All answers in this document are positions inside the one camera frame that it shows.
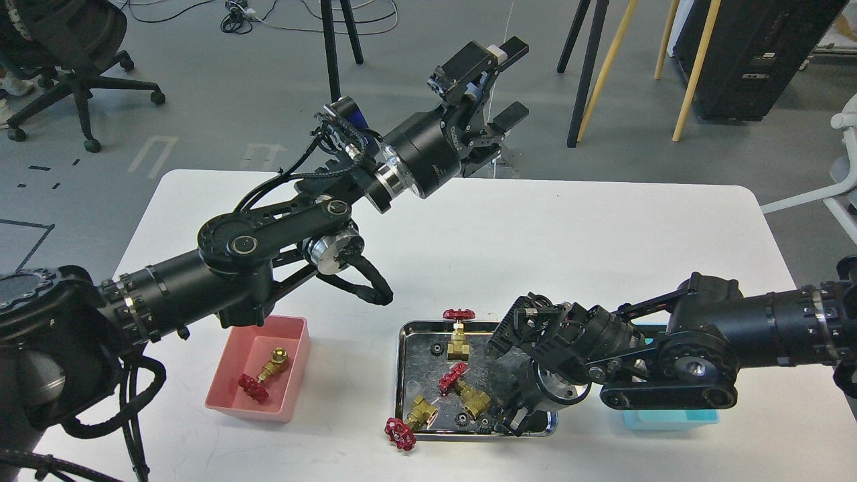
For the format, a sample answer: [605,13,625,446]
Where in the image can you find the black tripod stand left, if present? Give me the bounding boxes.
[319,0,364,102]

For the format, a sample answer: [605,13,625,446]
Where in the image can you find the small black gear bottom right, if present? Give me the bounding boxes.
[475,417,493,435]

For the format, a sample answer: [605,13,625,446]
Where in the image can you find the brass valve bottom red handle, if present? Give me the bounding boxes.
[384,396,439,451]

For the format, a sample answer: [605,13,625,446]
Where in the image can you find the wooden easel leg right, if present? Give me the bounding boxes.
[653,0,720,143]

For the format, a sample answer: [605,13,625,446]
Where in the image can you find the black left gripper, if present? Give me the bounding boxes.
[374,37,530,200]

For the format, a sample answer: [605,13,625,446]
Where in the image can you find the black equipment case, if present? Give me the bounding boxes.
[694,1,847,123]

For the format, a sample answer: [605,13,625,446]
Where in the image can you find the black tripod leg right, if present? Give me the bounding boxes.
[556,1,610,149]

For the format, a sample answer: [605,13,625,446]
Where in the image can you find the shiny metal tray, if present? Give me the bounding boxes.
[394,320,525,441]

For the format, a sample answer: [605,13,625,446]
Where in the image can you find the blue plastic box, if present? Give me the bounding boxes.
[623,323,720,430]

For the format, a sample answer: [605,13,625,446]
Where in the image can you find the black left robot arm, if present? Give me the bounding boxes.
[1,37,529,481]

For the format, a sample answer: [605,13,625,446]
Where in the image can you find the small black gear bottom left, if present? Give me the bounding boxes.
[454,412,471,427]

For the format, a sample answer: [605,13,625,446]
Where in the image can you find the black office chair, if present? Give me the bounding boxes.
[2,1,165,153]

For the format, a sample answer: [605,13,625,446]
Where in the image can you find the pink plastic box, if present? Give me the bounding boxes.
[205,315,311,423]

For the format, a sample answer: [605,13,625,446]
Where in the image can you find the wooden easel leg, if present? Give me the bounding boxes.
[576,0,638,143]
[653,0,720,143]

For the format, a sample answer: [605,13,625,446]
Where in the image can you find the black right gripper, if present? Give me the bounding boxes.
[492,355,592,436]

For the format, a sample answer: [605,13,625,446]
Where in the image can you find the brass valve red handle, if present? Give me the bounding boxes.
[238,347,290,404]
[384,396,439,451]
[442,309,475,362]
[438,361,491,420]

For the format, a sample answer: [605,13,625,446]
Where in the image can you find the wooden easel leg left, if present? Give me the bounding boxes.
[576,0,638,143]

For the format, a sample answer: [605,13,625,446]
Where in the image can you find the black floor cables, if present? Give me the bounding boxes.
[114,0,400,35]

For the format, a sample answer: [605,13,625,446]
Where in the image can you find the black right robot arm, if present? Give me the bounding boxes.
[485,256,856,435]

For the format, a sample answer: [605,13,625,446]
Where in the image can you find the white stand frame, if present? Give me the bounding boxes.
[760,96,856,242]

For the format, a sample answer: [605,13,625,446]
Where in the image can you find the brass valve top red handle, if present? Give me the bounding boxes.
[442,309,475,362]

